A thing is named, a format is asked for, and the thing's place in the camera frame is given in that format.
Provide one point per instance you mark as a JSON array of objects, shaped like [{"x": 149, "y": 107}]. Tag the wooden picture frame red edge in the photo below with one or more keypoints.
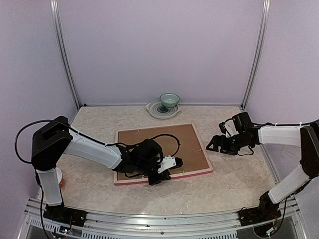
[{"x": 204, "y": 154}]

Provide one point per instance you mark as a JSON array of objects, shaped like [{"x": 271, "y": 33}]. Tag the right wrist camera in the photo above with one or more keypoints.
[{"x": 226, "y": 129}]

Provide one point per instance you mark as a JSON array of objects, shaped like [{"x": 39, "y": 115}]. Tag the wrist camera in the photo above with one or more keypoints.
[
  {"x": 226, "y": 129},
  {"x": 170, "y": 162}
]

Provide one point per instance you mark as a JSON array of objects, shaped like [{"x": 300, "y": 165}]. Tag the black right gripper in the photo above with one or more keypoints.
[{"x": 225, "y": 147}]

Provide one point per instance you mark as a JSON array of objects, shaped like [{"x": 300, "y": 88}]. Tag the white bowl orange outside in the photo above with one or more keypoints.
[{"x": 60, "y": 178}]

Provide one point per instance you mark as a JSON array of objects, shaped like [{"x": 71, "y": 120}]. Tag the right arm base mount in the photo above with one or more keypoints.
[{"x": 259, "y": 214}]

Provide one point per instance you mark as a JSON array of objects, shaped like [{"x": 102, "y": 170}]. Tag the green ceramic bowl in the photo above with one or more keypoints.
[{"x": 169, "y": 100}]

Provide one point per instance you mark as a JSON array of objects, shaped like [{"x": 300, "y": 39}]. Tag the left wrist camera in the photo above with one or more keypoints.
[{"x": 170, "y": 162}]

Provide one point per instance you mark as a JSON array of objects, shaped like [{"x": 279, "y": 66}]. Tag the left aluminium corner post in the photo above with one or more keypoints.
[{"x": 63, "y": 53}]

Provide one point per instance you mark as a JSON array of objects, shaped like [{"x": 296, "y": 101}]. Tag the right aluminium corner post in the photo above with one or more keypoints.
[{"x": 258, "y": 53}]

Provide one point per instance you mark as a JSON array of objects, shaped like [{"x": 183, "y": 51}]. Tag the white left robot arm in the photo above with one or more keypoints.
[{"x": 56, "y": 138}]

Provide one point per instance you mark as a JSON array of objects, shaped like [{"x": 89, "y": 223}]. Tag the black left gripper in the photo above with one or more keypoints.
[{"x": 165, "y": 175}]

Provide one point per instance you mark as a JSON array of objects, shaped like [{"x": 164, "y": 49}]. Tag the aluminium corner post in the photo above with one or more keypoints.
[
  {"x": 258, "y": 53},
  {"x": 63, "y": 53}
]

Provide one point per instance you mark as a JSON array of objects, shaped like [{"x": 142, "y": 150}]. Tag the white plate green rings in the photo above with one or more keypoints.
[{"x": 159, "y": 112}]

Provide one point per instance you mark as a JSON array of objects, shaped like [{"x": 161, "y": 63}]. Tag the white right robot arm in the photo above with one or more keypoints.
[{"x": 292, "y": 139}]

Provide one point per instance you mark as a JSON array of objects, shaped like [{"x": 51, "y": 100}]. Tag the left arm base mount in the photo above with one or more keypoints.
[{"x": 66, "y": 215}]

